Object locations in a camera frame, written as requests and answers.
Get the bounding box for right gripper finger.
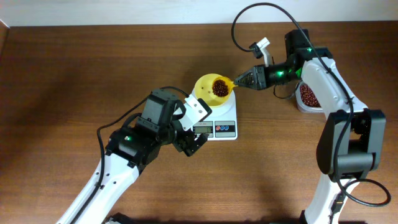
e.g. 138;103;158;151
234;68;256;82
234;77;257;90

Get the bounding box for yellow measuring scoop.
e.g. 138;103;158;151
212;76;237;97

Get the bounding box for red adzuki beans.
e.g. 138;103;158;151
212;80;229;97

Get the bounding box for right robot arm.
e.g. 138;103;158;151
234;29;391;223

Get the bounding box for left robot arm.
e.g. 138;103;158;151
58;86;212;223

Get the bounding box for white digital kitchen scale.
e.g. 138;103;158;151
191;91;238;141

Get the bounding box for yellow plastic bowl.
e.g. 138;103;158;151
193;73;233;107

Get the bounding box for clear plastic bean container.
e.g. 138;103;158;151
295;82;323;113

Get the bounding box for left black camera cable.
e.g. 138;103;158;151
70;86;190;224

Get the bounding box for black camera cable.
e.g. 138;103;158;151
70;86;190;224
231;2;392;208

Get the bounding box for right black camera cable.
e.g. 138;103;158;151
231;2;392;208

